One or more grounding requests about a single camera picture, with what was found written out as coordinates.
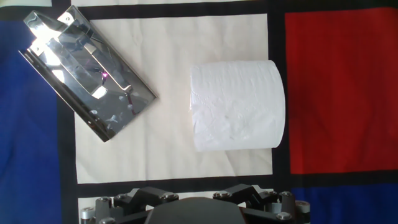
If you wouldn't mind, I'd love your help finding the chrome toilet paper holder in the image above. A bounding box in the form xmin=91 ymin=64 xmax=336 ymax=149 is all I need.
xmin=18 ymin=4 xmax=159 ymax=143

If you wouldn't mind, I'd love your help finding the white toilet paper roll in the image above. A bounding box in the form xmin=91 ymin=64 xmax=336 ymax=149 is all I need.
xmin=188 ymin=60 xmax=286 ymax=152

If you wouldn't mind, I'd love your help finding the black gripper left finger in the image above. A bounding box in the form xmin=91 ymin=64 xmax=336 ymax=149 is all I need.
xmin=80 ymin=186 xmax=180 ymax=224

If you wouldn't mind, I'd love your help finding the colour block pattern cloth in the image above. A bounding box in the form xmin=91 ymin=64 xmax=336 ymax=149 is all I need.
xmin=0 ymin=0 xmax=398 ymax=224

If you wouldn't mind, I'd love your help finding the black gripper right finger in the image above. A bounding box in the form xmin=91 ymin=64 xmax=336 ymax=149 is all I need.
xmin=213 ymin=183 xmax=312 ymax=224

